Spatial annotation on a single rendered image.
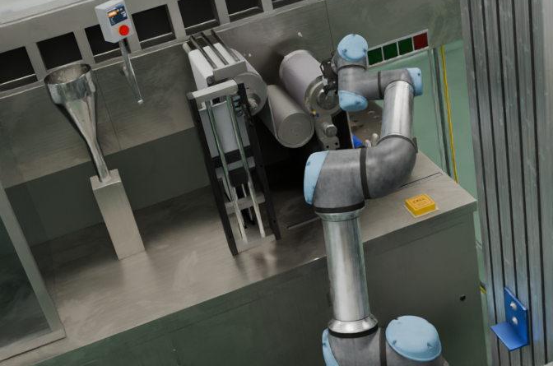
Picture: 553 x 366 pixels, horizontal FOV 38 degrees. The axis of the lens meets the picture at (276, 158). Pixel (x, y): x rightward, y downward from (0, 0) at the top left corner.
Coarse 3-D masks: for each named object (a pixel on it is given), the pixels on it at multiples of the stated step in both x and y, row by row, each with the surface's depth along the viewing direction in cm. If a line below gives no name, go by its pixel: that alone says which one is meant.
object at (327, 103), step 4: (320, 92) 242; (320, 96) 243; (324, 96) 243; (328, 96) 244; (316, 100) 245; (320, 100) 243; (324, 100) 244; (328, 100) 244; (332, 100) 245; (336, 100) 245; (320, 104) 244; (324, 104) 244; (328, 104) 245; (332, 104) 245; (336, 104) 246; (324, 108) 245; (328, 108) 245; (332, 108) 246
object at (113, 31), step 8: (112, 0) 219; (120, 0) 217; (96, 8) 216; (104, 8) 213; (112, 8) 215; (120, 8) 216; (104, 16) 215; (112, 16) 215; (120, 16) 217; (128, 16) 219; (104, 24) 217; (112, 24) 216; (120, 24) 218; (128, 24) 219; (104, 32) 219; (112, 32) 216; (120, 32) 217; (128, 32) 220; (112, 40) 218
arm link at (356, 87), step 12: (348, 72) 208; (360, 72) 209; (372, 72) 208; (348, 84) 208; (360, 84) 207; (372, 84) 206; (348, 96) 207; (360, 96) 207; (372, 96) 207; (348, 108) 209; (360, 108) 209
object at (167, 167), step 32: (192, 128) 272; (256, 128) 280; (128, 160) 270; (160, 160) 274; (192, 160) 277; (32, 192) 264; (64, 192) 268; (128, 192) 275; (160, 192) 279; (64, 224) 272
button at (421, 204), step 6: (414, 198) 246; (420, 198) 246; (426, 198) 245; (408, 204) 245; (414, 204) 244; (420, 204) 243; (426, 204) 242; (432, 204) 242; (414, 210) 241; (420, 210) 241; (426, 210) 242; (432, 210) 243
